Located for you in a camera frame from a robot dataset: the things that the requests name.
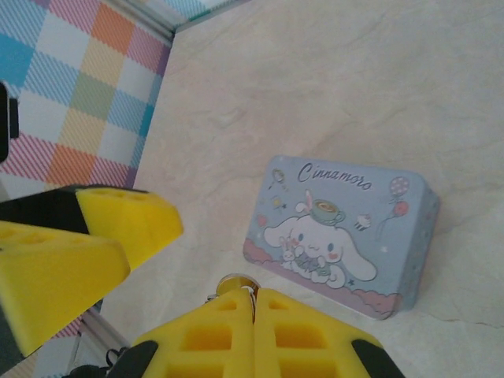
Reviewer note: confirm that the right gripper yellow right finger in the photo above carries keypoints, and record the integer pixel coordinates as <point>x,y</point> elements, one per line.
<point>315,346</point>

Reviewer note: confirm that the blue cartoon tin box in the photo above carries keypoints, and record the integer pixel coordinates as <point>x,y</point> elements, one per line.
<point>327,220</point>

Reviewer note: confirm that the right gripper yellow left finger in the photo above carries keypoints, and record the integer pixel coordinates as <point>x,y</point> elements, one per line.
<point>197,346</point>

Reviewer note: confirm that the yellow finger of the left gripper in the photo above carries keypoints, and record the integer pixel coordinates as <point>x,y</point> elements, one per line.
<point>59,275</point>
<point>134,224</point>

